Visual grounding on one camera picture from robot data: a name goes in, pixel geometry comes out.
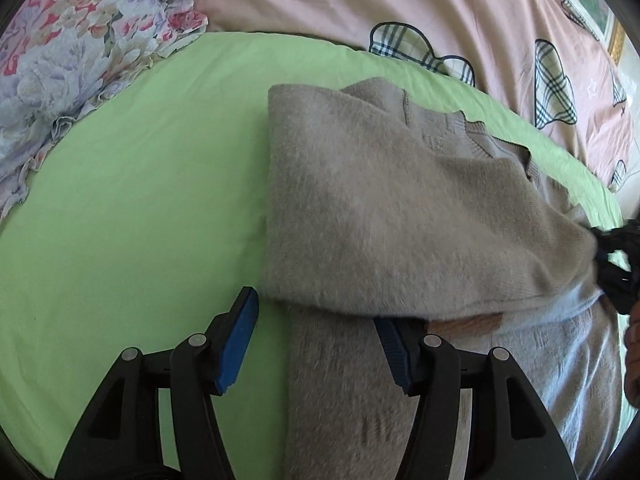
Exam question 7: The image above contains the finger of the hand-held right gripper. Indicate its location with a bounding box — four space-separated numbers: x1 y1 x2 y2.
597 259 640 315
590 224 640 263

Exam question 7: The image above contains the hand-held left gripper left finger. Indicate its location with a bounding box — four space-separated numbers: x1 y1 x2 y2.
54 286 261 480

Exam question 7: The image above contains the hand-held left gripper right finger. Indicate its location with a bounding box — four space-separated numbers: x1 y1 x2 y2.
374 317 577 480

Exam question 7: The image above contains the beige knit sweater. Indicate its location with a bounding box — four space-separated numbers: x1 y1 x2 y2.
261 77 628 480

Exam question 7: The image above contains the person's right hand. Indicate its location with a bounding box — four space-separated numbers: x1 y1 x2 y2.
622 300 640 398

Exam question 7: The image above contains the green bed sheet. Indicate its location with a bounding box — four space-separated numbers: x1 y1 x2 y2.
0 31 626 480

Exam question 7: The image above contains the gold framed picture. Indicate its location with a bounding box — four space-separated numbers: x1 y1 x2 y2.
560 0 627 67

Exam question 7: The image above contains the pink quilt with plaid hearts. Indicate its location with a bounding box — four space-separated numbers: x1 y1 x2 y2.
177 0 640 196

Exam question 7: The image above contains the floral ruffled pillow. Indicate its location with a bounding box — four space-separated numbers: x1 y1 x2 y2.
0 0 210 223

